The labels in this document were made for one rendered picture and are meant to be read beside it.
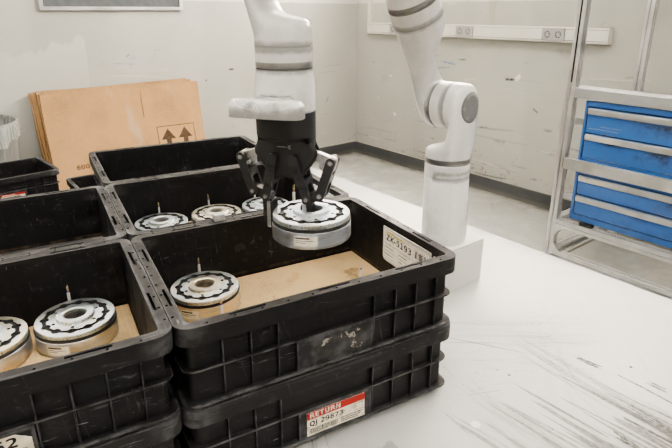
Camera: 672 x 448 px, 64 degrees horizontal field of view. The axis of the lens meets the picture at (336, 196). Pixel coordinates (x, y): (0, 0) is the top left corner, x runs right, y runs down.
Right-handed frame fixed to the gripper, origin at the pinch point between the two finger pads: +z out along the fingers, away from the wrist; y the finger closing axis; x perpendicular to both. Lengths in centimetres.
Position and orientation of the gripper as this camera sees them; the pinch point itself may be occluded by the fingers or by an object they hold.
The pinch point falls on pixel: (289, 215)
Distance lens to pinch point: 72.4
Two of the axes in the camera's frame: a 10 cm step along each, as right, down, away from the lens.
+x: -2.8, 3.2, -9.1
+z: 0.0, 9.4, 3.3
